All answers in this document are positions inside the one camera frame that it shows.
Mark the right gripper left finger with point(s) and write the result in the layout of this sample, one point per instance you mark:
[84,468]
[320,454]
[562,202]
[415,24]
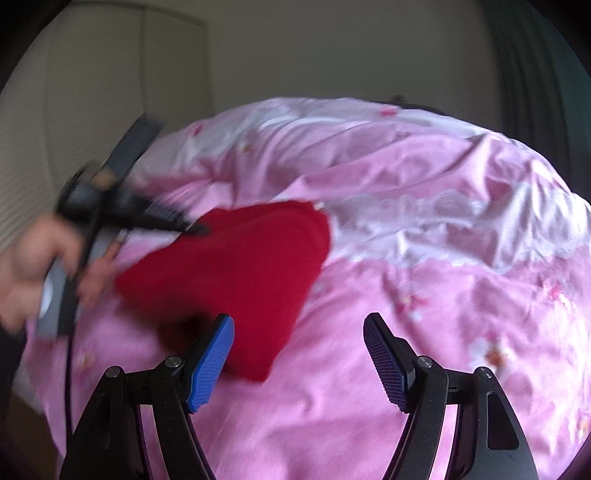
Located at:
[208,363]

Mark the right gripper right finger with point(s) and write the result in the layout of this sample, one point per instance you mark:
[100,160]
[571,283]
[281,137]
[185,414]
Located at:
[393,359]

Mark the red knit sweater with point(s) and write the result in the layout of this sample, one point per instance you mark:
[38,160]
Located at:
[257,264]

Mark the person's left hand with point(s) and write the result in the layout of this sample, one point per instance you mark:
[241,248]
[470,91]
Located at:
[25,263]

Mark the white louvered wardrobe doors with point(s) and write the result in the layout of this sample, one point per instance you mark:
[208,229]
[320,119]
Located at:
[84,80]

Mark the pink floral duvet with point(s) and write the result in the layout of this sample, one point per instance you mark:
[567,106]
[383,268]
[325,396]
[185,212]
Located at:
[468,243]

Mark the grey headboard cushions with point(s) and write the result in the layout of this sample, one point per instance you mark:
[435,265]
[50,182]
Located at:
[402,102]

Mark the green curtain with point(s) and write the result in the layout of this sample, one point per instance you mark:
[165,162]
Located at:
[545,89]

